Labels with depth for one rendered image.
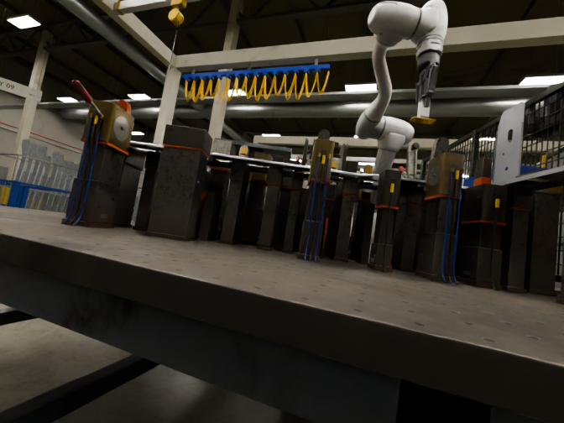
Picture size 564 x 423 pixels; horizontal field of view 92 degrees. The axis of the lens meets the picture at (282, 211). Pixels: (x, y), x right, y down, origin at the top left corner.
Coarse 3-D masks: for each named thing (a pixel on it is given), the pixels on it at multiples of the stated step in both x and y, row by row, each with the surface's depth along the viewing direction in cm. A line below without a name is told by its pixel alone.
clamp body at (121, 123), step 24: (96, 120) 76; (120, 120) 81; (96, 144) 76; (120, 144) 82; (96, 168) 77; (120, 168) 85; (72, 192) 76; (96, 192) 76; (72, 216) 75; (96, 216) 77
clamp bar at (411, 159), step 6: (414, 144) 112; (408, 150) 115; (414, 150) 115; (408, 156) 114; (414, 156) 115; (408, 162) 113; (414, 162) 114; (408, 168) 112; (414, 168) 113; (408, 174) 112; (414, 174) 112
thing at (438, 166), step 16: (432, 160) 79; (448, 160) 73; (432, 176) 77; (448, 176) 73; (432, 192) 77; (448, 192) 72; (432, 208) 77; (448, 208) 72; (432, 224) 75; (448, 224) 73; (432, 240) 73; (448, 240) 72; (432, 256) 72; (448, 256) 71; (416, 272) 79; (432, 272) 71; (448, 272) 70
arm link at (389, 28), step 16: (368, 16) 102; (384, 16) 97; (400, 16) 96; (416, 16) 97; (384, 32) 101; (400, 32) 100; (384, 48) 108; (384, 64) 116; (384, 80) 123; (384, 96) 130; (368, 112) 143
